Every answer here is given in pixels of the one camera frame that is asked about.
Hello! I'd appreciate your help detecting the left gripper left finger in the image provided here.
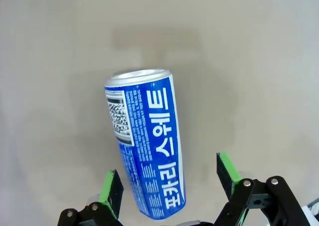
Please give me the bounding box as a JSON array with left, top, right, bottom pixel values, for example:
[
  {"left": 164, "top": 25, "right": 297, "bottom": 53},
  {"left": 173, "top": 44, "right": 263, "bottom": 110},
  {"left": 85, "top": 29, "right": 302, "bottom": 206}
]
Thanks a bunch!
[{"left": 57, "top": 169, "right": 125, "bottom": 226}]

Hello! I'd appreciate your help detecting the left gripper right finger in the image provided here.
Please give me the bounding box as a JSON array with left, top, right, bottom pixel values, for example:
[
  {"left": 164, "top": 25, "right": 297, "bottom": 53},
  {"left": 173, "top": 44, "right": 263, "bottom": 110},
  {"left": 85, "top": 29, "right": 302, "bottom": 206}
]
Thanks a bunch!
[{"left": 214, "top": 151, "right": 309, "bottom": 226}]

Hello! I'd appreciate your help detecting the blue Pocari Sweat can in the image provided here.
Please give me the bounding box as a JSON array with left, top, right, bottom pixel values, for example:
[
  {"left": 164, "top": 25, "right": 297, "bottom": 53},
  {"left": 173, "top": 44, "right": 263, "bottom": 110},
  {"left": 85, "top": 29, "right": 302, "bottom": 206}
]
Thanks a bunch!
[{"left": 104, "top": 69, "right": 187, "bottom": 221}]

